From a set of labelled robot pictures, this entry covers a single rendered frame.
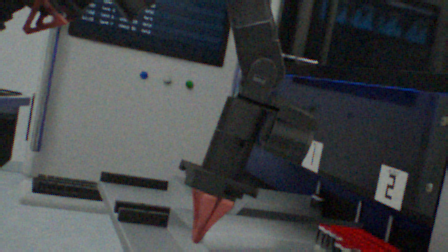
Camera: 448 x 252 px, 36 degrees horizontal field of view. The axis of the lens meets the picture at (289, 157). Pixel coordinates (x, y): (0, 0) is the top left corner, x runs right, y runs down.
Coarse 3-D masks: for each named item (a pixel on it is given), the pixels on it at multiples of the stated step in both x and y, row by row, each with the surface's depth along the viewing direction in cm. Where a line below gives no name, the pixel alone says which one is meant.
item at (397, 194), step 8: (384, 168) 112; (392, 168) 110; (384, 176) 112; (400, 176) 107; (384, 184) 111; (392, 184) 109; (400, 184) 107; (376, 192) 113; (384, 192) 111; (392, 192) 108; (400, 192) 106; (384, 200) 110; (392, 200) 108; (400, 200) 106; (400, 208) 106
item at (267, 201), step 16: (176, 176) 144; (176, 192) 136; (272, 192) 153; (288, 192) 154; (192, 208) 122; (256, 208) 144; (272, 208) 148; (288, 208) 153; (304, 208) 156; (336, 224) 131; (352, 224) 132
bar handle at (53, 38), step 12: (60, 12) 159; (48, 36) 159; (48, 48) 159; (48, 60) 159; (48, 72) 160; (48, 84) 160; (48, 96) 161; (36, 108) 161; (36, 120) 161; (36, 132) 161; (36, 144) 161
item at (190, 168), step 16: (224, 144) 89; (240, 144) 90; (208, 160) 90; (224, 160) 89; (240, 160) 90; (208, 176) 88; (224, 176) 89; (240, 176) 91; (240, 192) 90; (256, 192) 91
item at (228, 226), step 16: (176, 208) 110; (176, 224) 105; (192, 224) 112; (224, 224) 114; (240, 224) 115; (256, 224) 116; (272, 224) 117; (288, 224) 118; (304, 224) 119; (176, 240) 104; (208, 240) 107; (224, 240) 109; (240, 240) 111; (256, 240) 114; (272, 240) 116; (288, 240) 118; (304, 240) 120
